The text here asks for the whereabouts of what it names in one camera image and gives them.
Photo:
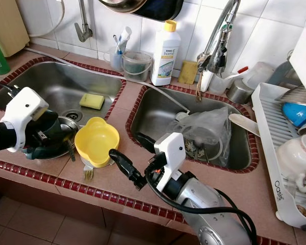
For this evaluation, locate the yellow green dish sponge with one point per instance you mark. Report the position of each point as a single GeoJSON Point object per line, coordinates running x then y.
{"type": "Point", "coordinates": [92, 101]}

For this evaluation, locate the yellow plastic bowl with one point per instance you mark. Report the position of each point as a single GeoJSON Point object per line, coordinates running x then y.
{"type": "Point", "coordinates": [97, 145]}

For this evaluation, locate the steel sink basin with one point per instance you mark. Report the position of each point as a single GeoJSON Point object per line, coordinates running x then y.
{"type": "Point", "coordinates": [61, 81]}
{"type": "Point", "coordinates": [153, 115]}

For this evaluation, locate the steel kitchen faucet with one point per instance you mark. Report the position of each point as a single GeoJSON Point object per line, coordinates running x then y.
{"type": "Point", "coordinates": [217, 61]}

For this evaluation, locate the black frying pan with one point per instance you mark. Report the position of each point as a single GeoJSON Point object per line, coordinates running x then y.
{"type": "Point", "coordinates": [163, 10]}

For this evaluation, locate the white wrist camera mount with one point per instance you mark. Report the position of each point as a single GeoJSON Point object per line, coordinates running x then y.
{"type": "Point", "coordinates": [25, 109]}
{"type": "Point", "coordinates": [171, 153]}

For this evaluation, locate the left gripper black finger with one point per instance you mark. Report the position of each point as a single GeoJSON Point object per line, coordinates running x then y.
{"type": "Point", "coordinates": [60, 125]}
{"type": "Point", "coordinates": [56, 144]}

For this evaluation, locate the white detergent bottle yellow cap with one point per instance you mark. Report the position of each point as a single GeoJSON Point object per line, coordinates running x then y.
{"type": "Point", "coordinates": [166, 56]}

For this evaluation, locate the clear plastic bag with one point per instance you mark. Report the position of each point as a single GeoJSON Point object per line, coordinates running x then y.
{"type": "Point", "coordinates": [206, 127]}

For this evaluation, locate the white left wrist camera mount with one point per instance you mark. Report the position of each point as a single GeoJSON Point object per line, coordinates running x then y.
{"type": "Point", "coordinates": [25, 109]}

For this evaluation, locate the white dish rack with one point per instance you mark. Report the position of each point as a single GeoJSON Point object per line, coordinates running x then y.
{"type": "Point", "coordinates": [273, 148]}

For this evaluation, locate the steel cup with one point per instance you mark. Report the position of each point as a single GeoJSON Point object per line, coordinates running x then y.
{"type": "Point", "coordinates": [239, 93]}

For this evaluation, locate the beige rice paddle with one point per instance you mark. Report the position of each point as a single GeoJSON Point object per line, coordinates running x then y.
{"type": "Point", "coordinates": [242, 124]}

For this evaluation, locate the white red-tipped utensil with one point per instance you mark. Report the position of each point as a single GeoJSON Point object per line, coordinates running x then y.
{"type": "Point", "coordinates": [242, 69]}

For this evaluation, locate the white teacup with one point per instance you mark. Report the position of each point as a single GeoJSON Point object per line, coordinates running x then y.
{"type": "Point", "coordinates": [296, 155]}

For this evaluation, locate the hanging steel wok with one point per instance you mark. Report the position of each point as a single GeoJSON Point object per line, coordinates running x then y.
{"type": "Point", "coordinates": [122, 5]}

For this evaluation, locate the clear plastic bucket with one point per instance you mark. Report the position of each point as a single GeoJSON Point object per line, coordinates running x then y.
{"type": "Point", "coordinates": [136, 69]}

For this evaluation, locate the white toothpaste tube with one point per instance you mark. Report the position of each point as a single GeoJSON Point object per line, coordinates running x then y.
{"type": "Point", "coordinates": [125, 37]}

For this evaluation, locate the dark yellow sponge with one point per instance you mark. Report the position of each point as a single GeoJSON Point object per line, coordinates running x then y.
{"type": "Point", "coordinates": [187, 72]}

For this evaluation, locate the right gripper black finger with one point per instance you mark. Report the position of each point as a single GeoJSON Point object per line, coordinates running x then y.
{"type": "Point", "coordinates": [125, 164]}
{"type": "Point", "coordinates": [145, 140]}

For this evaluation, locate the blue bowl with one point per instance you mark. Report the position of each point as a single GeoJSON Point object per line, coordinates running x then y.
{"type": "Point", "coordinates": [298, 115]}

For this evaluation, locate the clear toothbrush cup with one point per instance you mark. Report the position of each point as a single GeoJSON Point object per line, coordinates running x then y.
{"type": "Point", "coordinates": [115, 62]}

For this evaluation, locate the clear plastic jug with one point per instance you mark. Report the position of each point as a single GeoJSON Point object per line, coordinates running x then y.
{"type": "Point", "coordinates": [260, 75]}

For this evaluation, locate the steel wall tap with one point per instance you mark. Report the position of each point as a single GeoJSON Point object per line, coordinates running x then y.
{"type": "Point", "coordinates": [83, 31]}

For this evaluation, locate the round steel bowl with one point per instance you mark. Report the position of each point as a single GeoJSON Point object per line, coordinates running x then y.
{"type": "Point", "coordinates": [71, 133]}

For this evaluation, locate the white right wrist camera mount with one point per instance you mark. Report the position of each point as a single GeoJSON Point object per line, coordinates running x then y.
{"type": "Point", "coordinates": [171, 153]}

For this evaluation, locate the blue toothbrush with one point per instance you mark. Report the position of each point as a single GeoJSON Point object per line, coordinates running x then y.
{"type": "Point", "coordinates": [117, 48]}

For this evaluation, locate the beige countertop appliance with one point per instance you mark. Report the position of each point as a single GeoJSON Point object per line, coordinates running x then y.
{"type": "Point", "coordinates": [10, 25]}

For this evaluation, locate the steel plate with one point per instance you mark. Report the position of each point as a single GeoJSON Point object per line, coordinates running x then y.
{"type": "Point", "coordinates": [296, 96]}

